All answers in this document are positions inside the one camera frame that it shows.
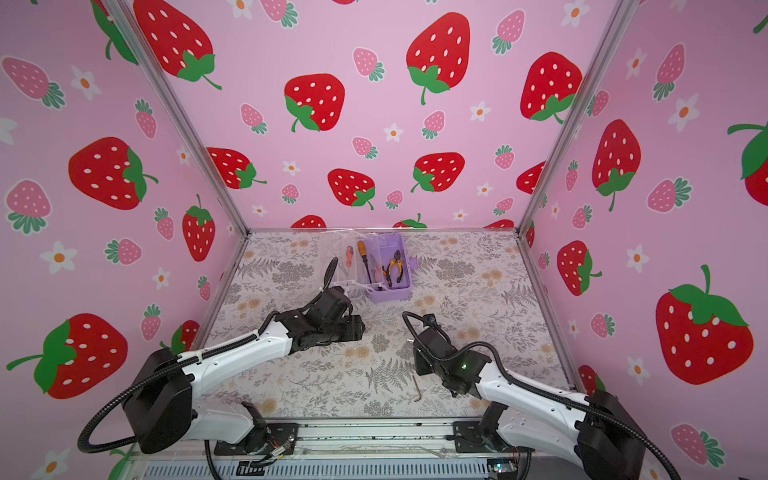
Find dark long hex key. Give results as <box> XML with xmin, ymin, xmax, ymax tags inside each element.
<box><xmin>412</xmin><ymin>375</ymin><xmax>423</xmax><ymax>403</ymax></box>

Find orange needle nose pliers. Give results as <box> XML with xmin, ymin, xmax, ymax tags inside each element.
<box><xmin>369</xmin><ymin>255</ymin><xmax>388</xmax><ymax>291</ymax></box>

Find purple plastic tool box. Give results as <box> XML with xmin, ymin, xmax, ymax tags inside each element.
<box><xmin>318</xmin><ymin>229</ymin><xmax>419</xmax><ymax>303</ymax></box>

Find wooden handle screwdriver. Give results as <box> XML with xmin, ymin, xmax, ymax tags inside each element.
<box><xmin>357</xmin><ymin>240</ymin><xmax>373</xmax><ymax>285</ymax></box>

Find yellow black cutting pliers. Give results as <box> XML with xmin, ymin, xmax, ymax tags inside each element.
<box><xmin>382</xmin><ymin>250</ymin><xmax>404</xmax><ymax>288</ymax></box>

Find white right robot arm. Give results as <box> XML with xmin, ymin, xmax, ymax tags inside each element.
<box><xmin>414</xmin><ymin>328</ymin><xmax>646</xmax><ymax>479</ymax></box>

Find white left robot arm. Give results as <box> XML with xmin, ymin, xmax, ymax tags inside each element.
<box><xmin>122</xmin><ymin>287</ymin><xmax>365</xmax><ymax>454</ymax></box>

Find aluminium front frame rail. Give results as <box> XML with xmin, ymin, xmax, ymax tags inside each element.
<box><xmin>116</xmin><ymin>415</ymin><xmax>631</xmax><ymax>480</ymax></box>

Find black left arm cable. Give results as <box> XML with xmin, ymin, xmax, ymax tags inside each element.
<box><xmin>76</xmin><ymin>256</ymin><xmax>340</xmax><ymax>480</ymax></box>

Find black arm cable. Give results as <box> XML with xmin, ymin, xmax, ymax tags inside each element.
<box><xmin>401</xmin><ymin>310</ymin><xmax>682</xmax><ymax>480</ymax></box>
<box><xmin>76</xmin><ymin>256</ymin><xmax>340</xmax><ymax>480</ymax></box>

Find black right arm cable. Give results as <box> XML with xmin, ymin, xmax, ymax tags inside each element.
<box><xmin>401</xmin><ymin>310</ymin><xmax>682</xmax><ymax>480</ymax></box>

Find aluminium corner post left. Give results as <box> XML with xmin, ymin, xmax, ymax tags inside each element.
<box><xmin>105</xmin><ymin>0</ymin><xmax>249</xmax><ymax>238</ymax></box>

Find aluminium corner post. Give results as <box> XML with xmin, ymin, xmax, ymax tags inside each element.
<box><xmin>105</xmin><ymin>0</ymin><xmax>249</xmax><ymax>238</ymax></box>
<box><xmin>517</xmin><ymin>0</ymin><xmax>640</xmax><ymax>239</ymax></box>

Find aluminium corner post right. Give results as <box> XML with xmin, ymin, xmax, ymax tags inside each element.
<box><xmin>517</xmin><ymin>0</ymin><xmax>640</xmax><ymax>239</ymax></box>

